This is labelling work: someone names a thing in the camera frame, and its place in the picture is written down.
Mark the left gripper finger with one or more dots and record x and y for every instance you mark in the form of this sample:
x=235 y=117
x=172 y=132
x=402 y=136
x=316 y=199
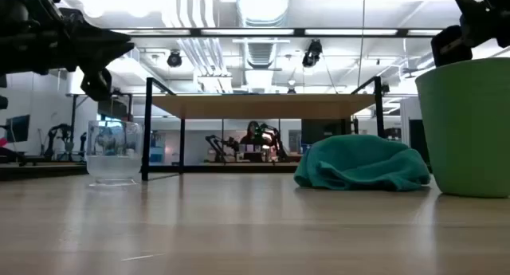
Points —
x=103 y=45
x=97 y=85

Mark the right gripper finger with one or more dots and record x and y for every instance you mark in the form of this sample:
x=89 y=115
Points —
x=450 y=45

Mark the green plastic cup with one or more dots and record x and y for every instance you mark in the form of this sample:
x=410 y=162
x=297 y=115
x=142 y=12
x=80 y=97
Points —
x=470 y=127

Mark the black background robot arm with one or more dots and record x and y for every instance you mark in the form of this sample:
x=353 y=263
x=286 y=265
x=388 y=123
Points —
x=57 y=139
x=275 y=141
x=219 y=145

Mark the wooden shelf with black legs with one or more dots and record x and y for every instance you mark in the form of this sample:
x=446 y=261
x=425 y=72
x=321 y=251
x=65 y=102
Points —
x=263 y=105

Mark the clear glass cup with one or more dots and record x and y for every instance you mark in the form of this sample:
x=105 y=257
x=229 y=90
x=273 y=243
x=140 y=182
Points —
x=114 y=159

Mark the dark computer monitor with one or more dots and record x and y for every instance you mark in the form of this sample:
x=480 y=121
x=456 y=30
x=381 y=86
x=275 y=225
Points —
x=18 y=128

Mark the teal cloth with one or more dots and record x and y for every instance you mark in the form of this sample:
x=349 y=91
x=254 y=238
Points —
x=358 y=163

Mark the black overhead rig beam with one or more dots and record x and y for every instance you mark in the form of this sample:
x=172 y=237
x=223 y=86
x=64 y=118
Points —
x=255 y=32

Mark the dark display screen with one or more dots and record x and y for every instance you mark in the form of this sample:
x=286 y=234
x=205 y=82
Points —
x=322 y=130

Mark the person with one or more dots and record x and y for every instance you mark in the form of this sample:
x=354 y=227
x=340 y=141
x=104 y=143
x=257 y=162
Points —
x=251 y=133

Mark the black ceiling-mounted camera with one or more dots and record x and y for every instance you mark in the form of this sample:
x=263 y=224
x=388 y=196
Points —
x=312 y=53
x=174 y=59

